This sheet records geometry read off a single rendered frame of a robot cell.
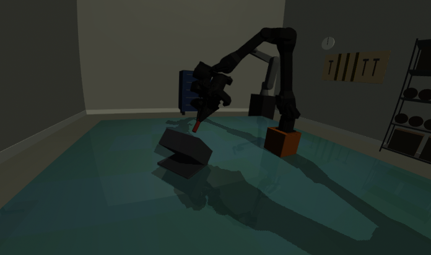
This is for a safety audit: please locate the dark red peg with white band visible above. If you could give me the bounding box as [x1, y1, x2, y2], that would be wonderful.
[192, 118, 201, 133]

